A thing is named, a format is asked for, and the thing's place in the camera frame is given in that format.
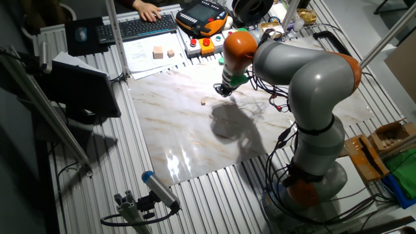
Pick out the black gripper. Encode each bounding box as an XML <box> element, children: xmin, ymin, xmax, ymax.
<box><xmin>213</xmin><ymin>75</ymin><xmax>240</xmax><ymax>98</ymax></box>

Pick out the dark sleeved forearm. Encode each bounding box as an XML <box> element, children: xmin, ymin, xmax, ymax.
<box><xmin>115</xmin><ymin>0</ymin><xmax>138</xmax><ymax>10</ymax></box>

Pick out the person's bare hand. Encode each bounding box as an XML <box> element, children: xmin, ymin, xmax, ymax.
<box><xmin>132</xmin><ymin>0</ymin><xmax>163</xmax><ymax>23</ymax></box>

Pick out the orange box red button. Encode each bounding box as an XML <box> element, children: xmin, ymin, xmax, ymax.
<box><xmin>198</xmin><ymin>37</ymin><xmax>216</xmax><ymax>55</ymax></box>

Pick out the grey box green button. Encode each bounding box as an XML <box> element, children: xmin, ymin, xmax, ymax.
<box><xmin>210</xmin><ymin>33</ymin><xmax>227</xmax><ymax>52</ymax></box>

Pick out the white marble pattern sheet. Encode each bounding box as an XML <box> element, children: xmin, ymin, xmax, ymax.
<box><xmin>127</xmin><ymin>34</ymin><xmax>375</xmax><ymax>188</ymax></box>

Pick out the plain white paper sheet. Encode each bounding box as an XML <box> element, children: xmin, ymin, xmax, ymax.
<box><xmin>131</xmin><ymin>60</ymin><xmax>187</xmax><ymax>81</ymax></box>

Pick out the orange and black teach pendant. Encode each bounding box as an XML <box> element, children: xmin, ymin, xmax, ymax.
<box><xmin>175</xmin><ymin>0</ymin><xmax>229</xmax><ymax>38</ymax></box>

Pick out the brown box with label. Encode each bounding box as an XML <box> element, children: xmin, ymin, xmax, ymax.
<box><xmin>257</xmin><ymin>21</ymin><xmax>285</xmax><ymax>40</ymax></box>

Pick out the black round spool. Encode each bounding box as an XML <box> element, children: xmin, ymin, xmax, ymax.
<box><xmin>231</xmin><ymin>0</ymin><xmax>275</xmax><ymax>24</ymax></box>

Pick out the white printed paper sheet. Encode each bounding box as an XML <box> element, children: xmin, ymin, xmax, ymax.
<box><xmin>122</xmin><ymin>32</ymin><xmax>185</xmax><ymax>74</ymax></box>

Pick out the white plastic bottle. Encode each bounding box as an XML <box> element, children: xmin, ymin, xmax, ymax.
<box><xmin>290</xmin><ymin>18</ymin><xmax>306</xmax><ymax>34</ymax></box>

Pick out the black computer keyboard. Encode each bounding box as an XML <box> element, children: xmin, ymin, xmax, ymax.
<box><xmin>95</xmin><ymin>14</ymin><xmax>178</xmax><ymax>45</ymax></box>

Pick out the gold foil package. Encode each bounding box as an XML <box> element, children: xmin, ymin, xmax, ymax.
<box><xmin>296</xmin><ymin>8</ymin><xmax>318</xmax><ymax>26</ymax></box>

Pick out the black monitor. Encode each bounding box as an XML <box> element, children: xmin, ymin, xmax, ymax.
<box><xmin>45</xmin><ymin>60</ymin><xmax>122</xmax><ymax>119</ymax></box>

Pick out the short aluminium profile stand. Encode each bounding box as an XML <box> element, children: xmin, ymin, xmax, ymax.
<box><xmin>113</xmin><ymin>190</ymin><xmax>152</xmax><ymax>234</ymax></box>

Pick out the grey computer mouse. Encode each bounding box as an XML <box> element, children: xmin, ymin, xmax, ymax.
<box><xmin>75</xmin><ymin>26</ymin><xmax>88</xmax><ymax>43</ymax></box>

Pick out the black mouse pad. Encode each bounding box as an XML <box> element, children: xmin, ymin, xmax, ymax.
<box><xmin>64</xmin><ymin>16</ymin><xmax>110</xmax><ymax>57</ymax></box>

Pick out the orange brown cardboard box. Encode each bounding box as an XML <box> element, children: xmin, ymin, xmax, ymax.
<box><xmin>343</xmin><ymin>133</ymin><xmax>391</xmax><ymax>182</ymax></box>

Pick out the white paper sheet on monitor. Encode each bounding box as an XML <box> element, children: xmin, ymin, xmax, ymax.
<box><xmin>52</xmin><ymin>51</ymin><xmax>109</xmax><ymax>77</ymax></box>

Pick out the open cardboard box with blocks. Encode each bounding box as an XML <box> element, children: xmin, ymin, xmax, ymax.
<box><xmin>369</xmin><ymin>118</ymin><xmax>416</xmax><ymax>154</ymax></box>

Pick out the brown cardboard sheet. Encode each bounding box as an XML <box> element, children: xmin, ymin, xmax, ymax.
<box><xmin>383</xmin><ymin>38</ymin><xmax>416</xmax><ymax>105</ymax></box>

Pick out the green cloth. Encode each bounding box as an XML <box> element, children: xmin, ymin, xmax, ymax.
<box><xmin>384</xmin><ymin>148</ymin><xmax>416</xmax><ymax>200</ymax></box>

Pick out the blue fabric item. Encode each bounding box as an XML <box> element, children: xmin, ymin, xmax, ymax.
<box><xmin>381</xmin><ymin>174</ymin><xmax>416</xmax><ymax>210</ymax></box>

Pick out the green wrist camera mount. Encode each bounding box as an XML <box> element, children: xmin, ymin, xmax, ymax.
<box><xmin>218</xmin><ymin>57</ymin><xmax>249</xmax><ymax>88</ymax></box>

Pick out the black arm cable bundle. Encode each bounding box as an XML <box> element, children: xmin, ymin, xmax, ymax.
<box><xmin>246</xmin><ymin>29</ymin><xmax>294</xmax><ymax>114</ymax></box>

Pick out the black base cable bundle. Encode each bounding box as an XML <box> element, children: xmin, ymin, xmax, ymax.
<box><xmin>264</xmin><ymin>122</ymin><xmax>396</xmax><ymax>226</ymax></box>

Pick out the aluminium frame post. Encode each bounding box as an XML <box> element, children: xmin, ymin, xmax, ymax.
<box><xmin>104</xmin><ymin>0</ymin><xmax>131</xmax><ymax>79</ymax></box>
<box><xmin>280</xmin><ymin>0</ymin><xmax>302</xmax><ymax>33</ymax></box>

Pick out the silver camera with blue end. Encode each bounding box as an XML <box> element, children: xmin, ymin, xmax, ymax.
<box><xmin>141</xmin><ymin>170</ymin><xmax>182</xmax><ymax>212</ymax></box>

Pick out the black loop handle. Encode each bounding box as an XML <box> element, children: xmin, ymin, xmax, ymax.
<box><xmin>311</xmin><ymin>29</ymin><xmax>352</xmax><ymax>57</ymax></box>

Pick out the black camera clamp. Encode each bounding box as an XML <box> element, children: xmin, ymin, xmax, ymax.
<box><xmin>136</xmin><ymin>191</ymin><xmax>161</xmax><ymax>220</ymax></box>

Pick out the black camera cable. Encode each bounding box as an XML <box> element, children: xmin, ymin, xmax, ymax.
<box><xmin>99</xmin><ymin>207</ymin><xmax>178</xmax><ymax>228</ymax></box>

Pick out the slanted aluminium frame beam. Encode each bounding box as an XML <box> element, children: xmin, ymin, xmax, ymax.
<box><xmin>0</xmin><ymin>44</ymin><xmax>94</xmax><ymax>177</ymax></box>

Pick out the silver bar camera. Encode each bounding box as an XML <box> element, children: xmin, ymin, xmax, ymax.
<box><xmin>38</xmin><ymin>40</ymin><xmax>53</xmax><ymax>75</ymax></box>

